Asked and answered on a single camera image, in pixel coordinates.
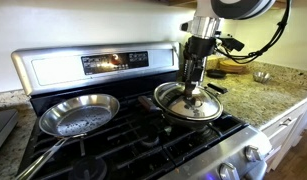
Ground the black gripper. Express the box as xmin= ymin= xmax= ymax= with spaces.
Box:
xmin=183 ymin=36 xmax=217 ymax=94

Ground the silver lid with brown knob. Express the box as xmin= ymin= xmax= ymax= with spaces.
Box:
xmin=153 ymin=81 xmax=225 ymax=123

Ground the silver stove knob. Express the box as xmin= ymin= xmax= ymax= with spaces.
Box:
xmin=244 ymin=144 xmax=264 ymax=163
xmin=218 ymin=162 xmax=241 ymax=180

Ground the stainless steel frying pan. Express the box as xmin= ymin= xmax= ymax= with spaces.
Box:
xmin=14 ymin=93 xmax=121 ymax=180

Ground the small black cast iron skillet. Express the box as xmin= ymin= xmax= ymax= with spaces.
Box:
xmin=206 ymin=68 xmax=228 ymax=80

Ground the small metal bowl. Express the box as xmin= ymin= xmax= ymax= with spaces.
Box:
xmin=252 ymin=70 xmax=273 ymax=84

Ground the kitchen base cabinet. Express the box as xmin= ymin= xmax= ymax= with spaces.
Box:
xmin=261 ymin=98 xmax=307 ymax=173

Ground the stainless steel gas range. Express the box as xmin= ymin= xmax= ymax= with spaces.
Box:
xmin=11 ymin=41 xmax=273 ymax=180

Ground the black flat countertop appliance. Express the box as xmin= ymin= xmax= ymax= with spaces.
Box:
xmin=0 ymin=109 xmax=19 ymax=158

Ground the black wok with wooden handle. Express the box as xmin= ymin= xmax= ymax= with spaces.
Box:
xmin=137 ymin=82 xmax=229 ymax=130

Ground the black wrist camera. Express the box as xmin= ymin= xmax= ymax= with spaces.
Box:
xmin=216 ymin=33 xmax=247 ymax=53

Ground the black cable bundle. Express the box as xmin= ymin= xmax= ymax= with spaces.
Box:
xmin=216 ymin=0 xmax=293 ymax=65

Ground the metal drawer handle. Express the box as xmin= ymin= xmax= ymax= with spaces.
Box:
xmin=278 ymin=117 xmax=293 ymax=127

